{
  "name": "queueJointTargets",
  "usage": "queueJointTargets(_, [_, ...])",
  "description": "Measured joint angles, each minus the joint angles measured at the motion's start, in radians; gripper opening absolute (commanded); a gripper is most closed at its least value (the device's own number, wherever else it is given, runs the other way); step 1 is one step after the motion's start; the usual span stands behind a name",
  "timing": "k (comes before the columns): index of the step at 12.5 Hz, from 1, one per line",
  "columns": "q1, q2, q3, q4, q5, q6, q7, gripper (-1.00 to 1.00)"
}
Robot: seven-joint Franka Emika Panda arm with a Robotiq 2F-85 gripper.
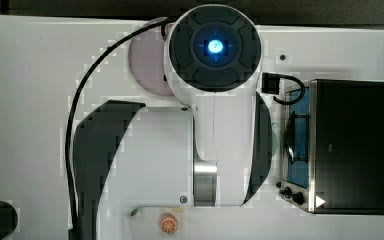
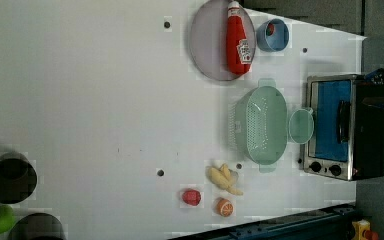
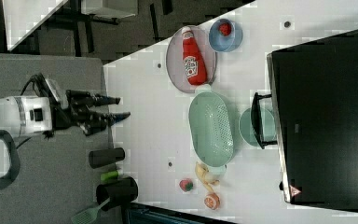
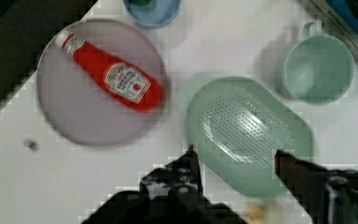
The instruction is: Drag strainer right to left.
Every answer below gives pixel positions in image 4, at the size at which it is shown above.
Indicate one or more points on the green mug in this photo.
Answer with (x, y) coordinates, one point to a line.
(317, 70)

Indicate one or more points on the red ketchup bottle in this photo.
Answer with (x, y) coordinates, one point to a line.
(124, 81)

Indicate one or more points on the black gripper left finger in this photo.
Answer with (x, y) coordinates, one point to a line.
(183, 172)

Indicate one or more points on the banana toy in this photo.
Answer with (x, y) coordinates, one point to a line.
(256, 214)

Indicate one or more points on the green plastic strainer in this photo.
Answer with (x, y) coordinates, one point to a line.
(237, 126)

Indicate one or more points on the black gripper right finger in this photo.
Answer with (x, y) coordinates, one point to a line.
(330, 196)

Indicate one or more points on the grey round plate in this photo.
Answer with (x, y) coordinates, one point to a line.
(76, 107)

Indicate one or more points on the blue bowl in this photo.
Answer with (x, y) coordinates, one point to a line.
(153, 13)

